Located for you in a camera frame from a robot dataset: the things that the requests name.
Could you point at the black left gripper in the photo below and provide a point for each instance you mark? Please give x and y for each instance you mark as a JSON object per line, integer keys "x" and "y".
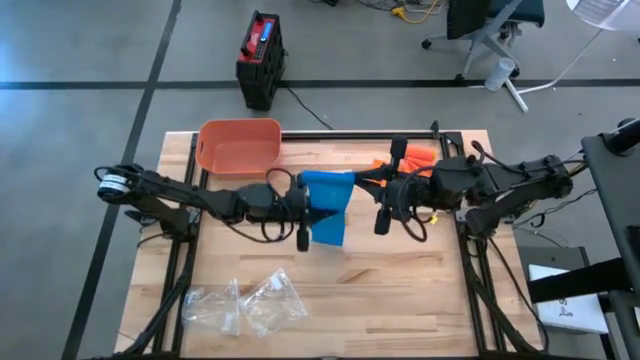
{"x": 265, "y": 202}

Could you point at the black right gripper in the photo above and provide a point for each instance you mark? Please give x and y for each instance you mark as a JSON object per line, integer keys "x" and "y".
{"x": 415, "y": 192}

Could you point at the blue elastic bandage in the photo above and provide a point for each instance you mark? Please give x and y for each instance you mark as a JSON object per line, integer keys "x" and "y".
{"x": 327, "y": 192}

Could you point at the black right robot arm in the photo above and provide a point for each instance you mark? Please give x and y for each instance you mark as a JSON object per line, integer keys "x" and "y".
{"x": 525, "y": 175}

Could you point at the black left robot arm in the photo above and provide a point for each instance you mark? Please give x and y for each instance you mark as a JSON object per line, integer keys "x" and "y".
{"x": 160, "y": 187}

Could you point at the orange elastic bandage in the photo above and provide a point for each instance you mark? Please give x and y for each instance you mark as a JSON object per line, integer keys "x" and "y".
{"x": 420, "y": 155}

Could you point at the clear plastic bag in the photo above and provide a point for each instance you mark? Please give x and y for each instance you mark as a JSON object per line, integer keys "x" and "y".
{"x": 272, "y": 302}
{"x": 210, "y": 305}

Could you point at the orange plastic basket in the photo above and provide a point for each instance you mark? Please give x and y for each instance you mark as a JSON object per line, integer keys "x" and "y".
{"x": 240, "y": 150}

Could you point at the black red power station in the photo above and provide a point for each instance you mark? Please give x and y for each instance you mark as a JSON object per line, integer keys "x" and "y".
{"x": 260, "y": 75}

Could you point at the white floor stand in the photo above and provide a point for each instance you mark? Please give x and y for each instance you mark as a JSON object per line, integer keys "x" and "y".
{"x": 516, "y": 97}

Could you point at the grey cabinet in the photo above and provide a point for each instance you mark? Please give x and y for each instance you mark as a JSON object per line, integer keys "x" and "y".
{"x": 550, "y": 257}

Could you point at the black office chair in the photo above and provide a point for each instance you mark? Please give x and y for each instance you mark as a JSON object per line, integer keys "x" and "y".
{"x": 467, "y": 15}

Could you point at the white cardboard box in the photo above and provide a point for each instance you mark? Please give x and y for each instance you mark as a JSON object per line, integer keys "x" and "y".
{"x": 575, "y": 315}

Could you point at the dark grey equipment stand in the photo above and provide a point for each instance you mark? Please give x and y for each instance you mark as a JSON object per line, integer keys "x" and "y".
{"x": 615, "y": 200}

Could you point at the black aluminium table frame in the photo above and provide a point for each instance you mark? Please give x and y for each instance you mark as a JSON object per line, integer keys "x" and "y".
{"x": 350, "y": 135}

